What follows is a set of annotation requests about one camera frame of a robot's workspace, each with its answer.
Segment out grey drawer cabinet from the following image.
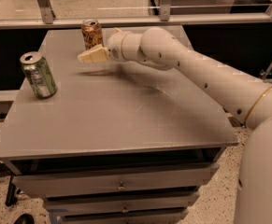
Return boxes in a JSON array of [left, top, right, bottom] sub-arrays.
[[0, 25, 239, 224]]

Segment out green soda can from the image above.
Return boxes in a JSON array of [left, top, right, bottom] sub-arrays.
[[20, 51, 57, 99]]

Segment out grey drawer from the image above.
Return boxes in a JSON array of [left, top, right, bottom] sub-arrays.
[[13, 163, 219, 198], [50, 208, 188, 224], [44, 189, 200, 216]]

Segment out black shoe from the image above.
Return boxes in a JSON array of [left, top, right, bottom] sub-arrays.
[[14, 214, 35, 224]]

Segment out metal railing frame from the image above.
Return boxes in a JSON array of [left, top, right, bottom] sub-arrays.
[[0, 0, 272, 29]]

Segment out bottom grey drawer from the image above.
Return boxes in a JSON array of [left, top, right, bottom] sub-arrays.
[[50, 208, 188, 224]]

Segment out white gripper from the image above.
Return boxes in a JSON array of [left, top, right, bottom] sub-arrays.
[[78, 28, 126, 63]]

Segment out top grey drawer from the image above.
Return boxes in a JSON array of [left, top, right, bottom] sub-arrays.
[[13, 163, 219, 198]]

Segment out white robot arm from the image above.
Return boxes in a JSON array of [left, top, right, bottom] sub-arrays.
[[78, 27, 272, 224]]

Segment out orange soda can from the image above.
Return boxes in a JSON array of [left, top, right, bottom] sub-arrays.
[[81, 19, 103, 49]]

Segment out middle grey drawer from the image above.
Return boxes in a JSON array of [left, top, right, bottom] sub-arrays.
[[44, 189, 200, 216]]

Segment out black cabinet leg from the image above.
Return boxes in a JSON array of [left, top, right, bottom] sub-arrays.
[[5, 176, 17, 207]]

